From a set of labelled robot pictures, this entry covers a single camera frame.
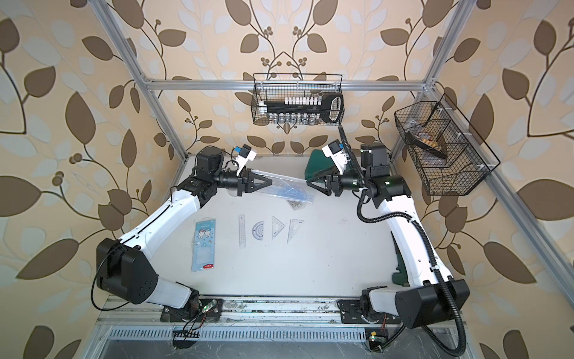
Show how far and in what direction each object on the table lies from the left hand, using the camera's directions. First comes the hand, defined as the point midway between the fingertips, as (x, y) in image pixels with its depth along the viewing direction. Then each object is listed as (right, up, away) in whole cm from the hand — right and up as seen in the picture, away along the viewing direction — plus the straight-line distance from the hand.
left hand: (266, 180), depth 69 cm
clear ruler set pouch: (+6, -2, +2) cm, 7 cm away
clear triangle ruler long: (+8, -20, +26) cm, 34 cm away
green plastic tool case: (+22, +8, +50) cm, 55 cm away
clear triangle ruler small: (+1, -20, +27) cm, 34 cm away
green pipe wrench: (+48, -36, +12) cm, 61 cm away
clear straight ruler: (-13, -22, +24) cm, 36 cm away
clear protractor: (-8, -22, +25) cm, 34 cm away
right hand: (+14, 0, -2) cm, 14 cm away
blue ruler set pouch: (-28, -26, +20) cm, 43 cm away
